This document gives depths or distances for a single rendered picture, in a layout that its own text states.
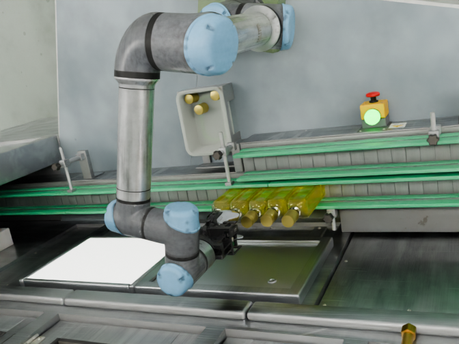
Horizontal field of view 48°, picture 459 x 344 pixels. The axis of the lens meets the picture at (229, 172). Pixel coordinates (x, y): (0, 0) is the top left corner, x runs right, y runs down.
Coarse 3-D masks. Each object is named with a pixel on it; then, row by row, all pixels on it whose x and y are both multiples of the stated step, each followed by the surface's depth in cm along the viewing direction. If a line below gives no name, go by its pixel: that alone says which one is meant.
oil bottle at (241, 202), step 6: (246, 192) 155; (252, 192) 154; (234, 198) 152; (240, 198) 150; (246, 198) 149; (252, 198) 151; (234, 204) 147; (240, 204) 147; (246, 204) 147; (240, 210) 146; (246, 210) 147; (240, 216) 147
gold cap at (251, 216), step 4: (248, 212) 141; (252, 212) 141; (244, 216) 138; (248, 216) 138; (252, 216) 139; (256, 216) 141; (240, 220) 139; (244, 220) 139; (248, 220) 138; (252, 220) 138; (256, 220) 141; (244, 224) 139; (248, 224) 138; (252, 224) 138
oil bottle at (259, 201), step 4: (264, 188) 156; (268, 188) 155; (272, 188) 154; (276, 188) 154; (260, 192) 152; (264, 192) 152; (268, 192) 151; (272, 192) 151; (256, 196) 150; (260, 196) 149; (264, 196) 149; (268, 196) 148; (252, 200) 147; (256, 200) 146; (260, 200) 146; (264, 200) 145; (252, 204) 145; (256, 204) 144; (260, 204) 144; (264, 204) 144; (252, 208) 145; (260, 208) 144; (264, 208) 144; (260, 212) 144; (264, 212) 144; (260, 216) 144
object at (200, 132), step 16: (176, 96) 173; (208, 96) 176; (192, 112) 180; (208, 112) 178; (224, 112) 167; (192, 128) 179; (208, 128) 180; (224, 128) 177; (192, 144) 179; (208, 144) 181
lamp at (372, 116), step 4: (368, 112) 148; (372, 112) 147; (376, 112) 147; (364, 116) 149; (368, 116) 148; (372, 116) 147; (376, 116) 147; (380, 116) 149; (368, 120) 148; (372, 120) 148; (376, 120) 147; (372, 124) 149
